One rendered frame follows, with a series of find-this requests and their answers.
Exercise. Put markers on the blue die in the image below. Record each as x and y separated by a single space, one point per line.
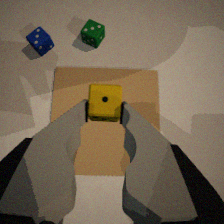
40 41

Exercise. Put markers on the yellow die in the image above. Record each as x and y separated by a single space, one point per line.
104 102

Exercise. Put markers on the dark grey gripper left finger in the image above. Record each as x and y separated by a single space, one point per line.
37 178

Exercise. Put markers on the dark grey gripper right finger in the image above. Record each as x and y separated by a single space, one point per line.
161 184

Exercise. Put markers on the green die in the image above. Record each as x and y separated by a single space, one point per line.
93 33

